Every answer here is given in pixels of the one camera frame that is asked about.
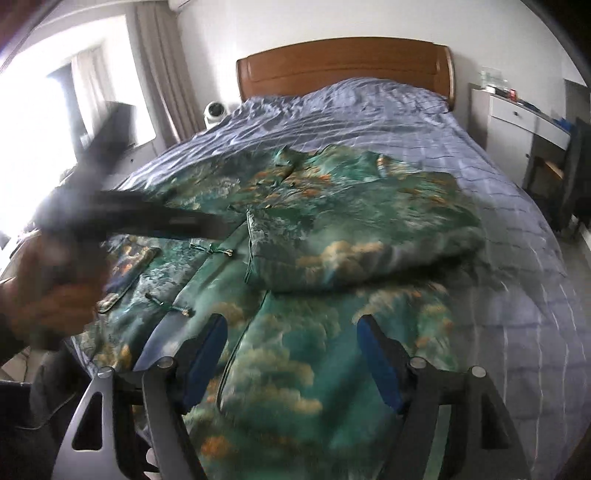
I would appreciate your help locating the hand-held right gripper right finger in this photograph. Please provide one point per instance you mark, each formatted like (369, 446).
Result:
(379, 362)

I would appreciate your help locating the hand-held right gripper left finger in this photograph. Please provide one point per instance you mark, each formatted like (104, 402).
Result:
(208, 350)

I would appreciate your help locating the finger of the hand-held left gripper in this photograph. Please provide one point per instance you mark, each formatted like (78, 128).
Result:
(175, 221)

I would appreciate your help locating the green cloud-print garment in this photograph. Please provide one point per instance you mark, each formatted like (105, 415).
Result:
(300, 240)

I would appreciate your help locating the person's left hand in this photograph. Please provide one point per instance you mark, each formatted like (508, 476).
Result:
(46, 286)

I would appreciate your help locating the white round device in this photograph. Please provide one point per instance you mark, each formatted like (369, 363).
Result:
(215, 112)

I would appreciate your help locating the bed with blue checked sheet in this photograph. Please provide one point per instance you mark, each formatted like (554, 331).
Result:
(517, 286)

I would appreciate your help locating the beige curtain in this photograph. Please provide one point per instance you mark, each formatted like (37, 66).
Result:
(166, 60)

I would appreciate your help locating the wooden headboard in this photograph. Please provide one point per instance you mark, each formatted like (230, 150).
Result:
(341, 64)

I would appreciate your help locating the dark chair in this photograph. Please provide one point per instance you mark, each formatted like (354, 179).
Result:
(570, 180)

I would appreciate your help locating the white nightstand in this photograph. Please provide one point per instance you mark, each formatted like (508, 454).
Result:
(503, 124)

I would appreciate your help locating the clear container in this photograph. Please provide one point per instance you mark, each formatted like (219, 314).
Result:
(491, 77)

